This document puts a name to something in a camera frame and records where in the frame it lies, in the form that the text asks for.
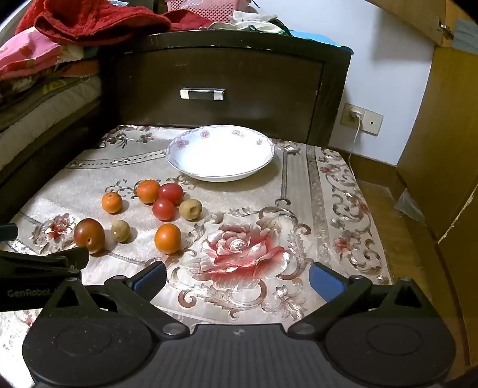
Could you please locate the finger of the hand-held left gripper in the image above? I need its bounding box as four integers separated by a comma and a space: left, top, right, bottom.
0, 223, 19, 243
0, 248, 91, 279

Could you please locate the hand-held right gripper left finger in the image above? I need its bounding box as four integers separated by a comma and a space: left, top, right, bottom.
42, 260, 190, 337

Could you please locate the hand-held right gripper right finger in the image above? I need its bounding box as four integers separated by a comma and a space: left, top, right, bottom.
287, 262, 437, 337

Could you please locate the small orange tangerine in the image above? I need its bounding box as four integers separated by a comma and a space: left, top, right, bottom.
101, 192, 123, 214
136, 179, 161, 204
154, 223, 182, 255

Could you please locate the large dark red tomato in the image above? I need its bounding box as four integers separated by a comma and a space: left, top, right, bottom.
73, 218, 105, 253

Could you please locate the brown longan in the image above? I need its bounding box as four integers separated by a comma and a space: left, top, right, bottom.
111, 220, 131, 243
179, 199, 203, 221

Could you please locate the red cherry tomato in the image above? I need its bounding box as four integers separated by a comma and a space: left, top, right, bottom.
158, 183, 185, 205
152, 198, 176, 221

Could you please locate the white floral-rimmed plate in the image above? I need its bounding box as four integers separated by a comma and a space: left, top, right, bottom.
166, 124, 276, 183

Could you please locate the floral beige tablecloth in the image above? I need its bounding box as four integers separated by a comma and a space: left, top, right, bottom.
0, 124, 393, 377

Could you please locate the patterned folded quilt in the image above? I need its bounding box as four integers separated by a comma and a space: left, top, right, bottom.
0, 60, 101, 110

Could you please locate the pink floral cloth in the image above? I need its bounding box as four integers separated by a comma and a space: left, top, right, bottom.
0, 27, 63, 81

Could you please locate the wooden wardrobe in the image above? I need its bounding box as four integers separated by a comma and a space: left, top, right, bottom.
368, 0, 478, 374

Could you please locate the dark wooden nightstand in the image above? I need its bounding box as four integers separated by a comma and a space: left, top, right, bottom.
98, 29, 354, 150

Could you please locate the red knitted blanket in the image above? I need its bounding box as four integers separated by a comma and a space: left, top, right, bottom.
15, 0, 214, 47

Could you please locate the blue mat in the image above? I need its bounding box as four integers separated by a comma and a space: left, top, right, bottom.
288, 29, 354, 51

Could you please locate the white crumpled cloth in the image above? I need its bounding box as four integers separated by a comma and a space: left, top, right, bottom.
208, 10, 289, 35

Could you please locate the pink plastic basket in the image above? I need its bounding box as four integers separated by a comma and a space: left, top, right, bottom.
163, 0, 250, 20

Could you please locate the grey blue cloth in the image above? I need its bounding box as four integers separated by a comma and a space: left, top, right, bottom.
453, 16, 478, 50

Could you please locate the white power cable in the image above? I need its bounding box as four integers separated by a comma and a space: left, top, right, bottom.
347, 110, 365, 167

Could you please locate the white wall socket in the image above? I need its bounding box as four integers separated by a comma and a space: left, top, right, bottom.
338, 103, 384, 136

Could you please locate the silver black drawer handle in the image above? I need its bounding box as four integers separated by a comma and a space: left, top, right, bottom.
180, 87, 225, 101

